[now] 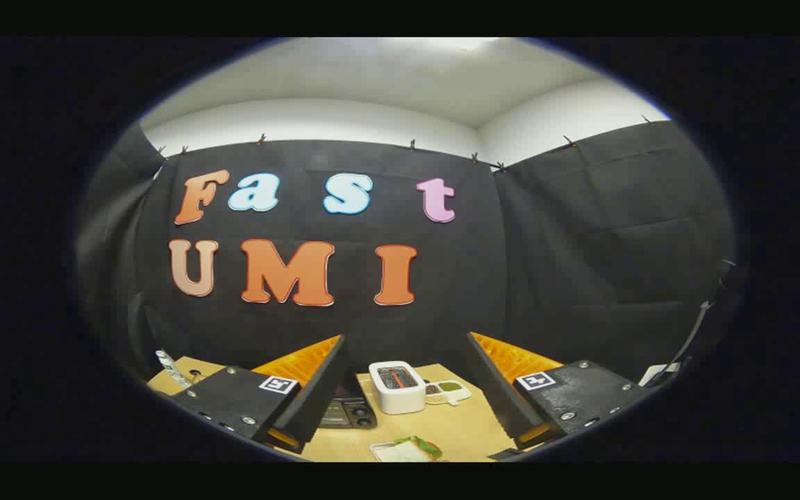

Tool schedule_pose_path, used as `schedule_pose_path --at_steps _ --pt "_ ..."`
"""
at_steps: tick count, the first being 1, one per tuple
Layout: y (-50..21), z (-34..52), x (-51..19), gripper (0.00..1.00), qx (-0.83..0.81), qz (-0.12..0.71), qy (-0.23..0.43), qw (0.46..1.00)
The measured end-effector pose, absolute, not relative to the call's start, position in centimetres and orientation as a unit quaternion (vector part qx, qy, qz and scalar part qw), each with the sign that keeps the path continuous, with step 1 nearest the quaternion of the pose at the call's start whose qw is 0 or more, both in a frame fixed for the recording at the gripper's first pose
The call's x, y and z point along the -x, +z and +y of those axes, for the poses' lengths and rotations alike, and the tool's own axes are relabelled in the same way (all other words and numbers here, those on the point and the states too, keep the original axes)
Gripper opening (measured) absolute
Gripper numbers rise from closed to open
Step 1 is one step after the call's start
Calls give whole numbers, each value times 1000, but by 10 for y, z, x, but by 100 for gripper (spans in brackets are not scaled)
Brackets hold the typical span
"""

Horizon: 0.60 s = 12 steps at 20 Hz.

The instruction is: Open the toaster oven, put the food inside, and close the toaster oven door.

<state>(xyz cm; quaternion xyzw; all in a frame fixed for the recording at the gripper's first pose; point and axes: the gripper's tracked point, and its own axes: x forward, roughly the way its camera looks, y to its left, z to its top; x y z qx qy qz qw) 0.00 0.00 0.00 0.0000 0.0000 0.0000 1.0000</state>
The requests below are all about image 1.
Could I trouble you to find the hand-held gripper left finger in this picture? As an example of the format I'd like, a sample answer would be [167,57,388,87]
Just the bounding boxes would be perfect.
[157,335,350,456]

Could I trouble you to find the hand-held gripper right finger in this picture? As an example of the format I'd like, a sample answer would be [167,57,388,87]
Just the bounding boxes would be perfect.
[465,331,654,452]

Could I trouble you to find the black toaster oven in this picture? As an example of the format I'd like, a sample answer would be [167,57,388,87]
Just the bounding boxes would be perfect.
[317,372,378,430]

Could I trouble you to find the lettuce sandwich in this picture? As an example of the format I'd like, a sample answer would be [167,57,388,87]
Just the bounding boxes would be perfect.
[393,436,444,460]

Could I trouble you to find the white pop-up toaster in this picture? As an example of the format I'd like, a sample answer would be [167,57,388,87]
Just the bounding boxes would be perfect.
[369,360,427,415]

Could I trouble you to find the white divided grain dish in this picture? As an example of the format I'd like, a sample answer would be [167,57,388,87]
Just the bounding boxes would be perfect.
[424,380,472,406]

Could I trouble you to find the white rectangular plate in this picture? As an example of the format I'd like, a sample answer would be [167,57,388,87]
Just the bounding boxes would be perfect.
[370,442,442,463]

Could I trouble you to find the black backdrop cloth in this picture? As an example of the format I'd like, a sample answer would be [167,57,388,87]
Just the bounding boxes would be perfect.
[75,119,738,390]

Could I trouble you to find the white bottle with green label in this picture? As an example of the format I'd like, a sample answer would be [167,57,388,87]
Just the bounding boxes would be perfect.
[156,349,192,388]

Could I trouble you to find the row of small cloth clips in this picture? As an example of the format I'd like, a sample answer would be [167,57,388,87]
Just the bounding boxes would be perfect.
[156,115,652,172]

